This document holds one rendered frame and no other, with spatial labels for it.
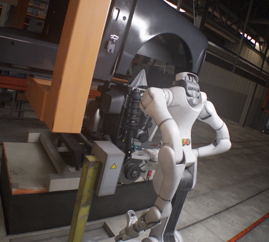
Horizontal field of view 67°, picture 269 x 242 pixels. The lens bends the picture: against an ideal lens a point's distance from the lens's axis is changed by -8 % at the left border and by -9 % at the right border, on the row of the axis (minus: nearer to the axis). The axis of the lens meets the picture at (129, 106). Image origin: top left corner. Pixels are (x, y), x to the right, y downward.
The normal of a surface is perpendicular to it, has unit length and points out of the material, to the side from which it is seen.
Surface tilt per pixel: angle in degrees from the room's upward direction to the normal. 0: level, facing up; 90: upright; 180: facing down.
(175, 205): 88
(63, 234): 90
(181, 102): 86
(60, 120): 90
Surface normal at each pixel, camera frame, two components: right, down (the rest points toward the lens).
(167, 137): -0.69, -0.10
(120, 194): 0.55, 0.29
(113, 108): 0.22, 0.24
